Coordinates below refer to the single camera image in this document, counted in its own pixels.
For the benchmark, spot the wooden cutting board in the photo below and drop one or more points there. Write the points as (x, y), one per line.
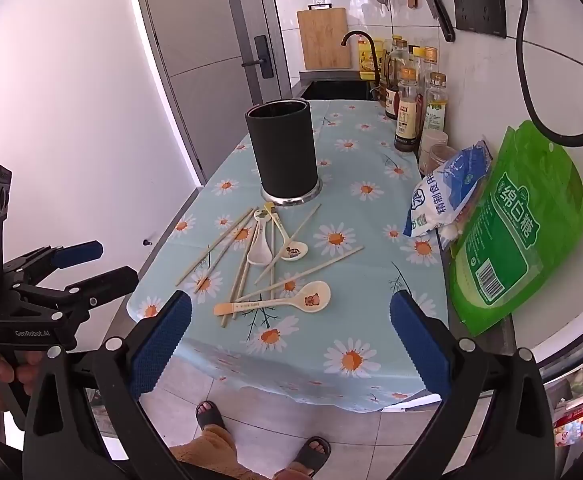
(324, 40)

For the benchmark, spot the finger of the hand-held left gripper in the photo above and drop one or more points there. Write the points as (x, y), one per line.
(79, 252)
(109, 282)

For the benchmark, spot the red printed packet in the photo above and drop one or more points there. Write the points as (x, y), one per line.
(576, 420)

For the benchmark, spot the pile of wooden chopsticks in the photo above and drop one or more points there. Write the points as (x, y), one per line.
(341, 256)

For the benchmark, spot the black cylindrical utensil holder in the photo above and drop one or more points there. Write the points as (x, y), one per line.
(281, 150)

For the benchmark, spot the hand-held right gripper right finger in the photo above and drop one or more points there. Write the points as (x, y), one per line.
(421, 345)

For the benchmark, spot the black wall socket panel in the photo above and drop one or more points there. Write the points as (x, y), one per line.
(479, 7)

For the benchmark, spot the yellow oil jug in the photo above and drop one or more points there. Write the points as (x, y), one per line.
(369, 57)

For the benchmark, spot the black curved faucet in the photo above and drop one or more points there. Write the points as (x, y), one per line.
(373, 60)

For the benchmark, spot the grey door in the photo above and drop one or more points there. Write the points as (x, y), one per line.
(196, 35)

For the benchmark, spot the black kitchen sink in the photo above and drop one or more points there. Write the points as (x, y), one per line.
(336, 90)

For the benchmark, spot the green sugar bag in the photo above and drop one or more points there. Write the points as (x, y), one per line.
(516, 230)

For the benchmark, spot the blue daisy tablecloth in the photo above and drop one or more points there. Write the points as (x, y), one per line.
(351, 170)

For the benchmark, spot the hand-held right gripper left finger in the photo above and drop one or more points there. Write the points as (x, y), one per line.
(161, 345)

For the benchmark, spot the small cream spoon yellow tip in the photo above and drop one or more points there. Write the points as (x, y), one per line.
(295, 251)

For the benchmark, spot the white spoon green print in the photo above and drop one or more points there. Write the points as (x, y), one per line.
(259, 255)

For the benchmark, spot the tan fuzzy pants leg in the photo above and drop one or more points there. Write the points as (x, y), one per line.
(211, 452)

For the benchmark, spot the blue white salt bag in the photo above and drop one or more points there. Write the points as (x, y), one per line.
(446, 185)

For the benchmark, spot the plastic jar white lid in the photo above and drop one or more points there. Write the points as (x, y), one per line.
(444, 157)
(430, 142)

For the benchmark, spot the black slipper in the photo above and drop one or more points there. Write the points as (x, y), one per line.
(314, 452)
(209, 415)

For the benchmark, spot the row of condiment bottles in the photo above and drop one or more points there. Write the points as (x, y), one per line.
(406, 110)

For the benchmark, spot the cream spoon bear print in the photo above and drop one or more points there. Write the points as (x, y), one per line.
(314, 296)

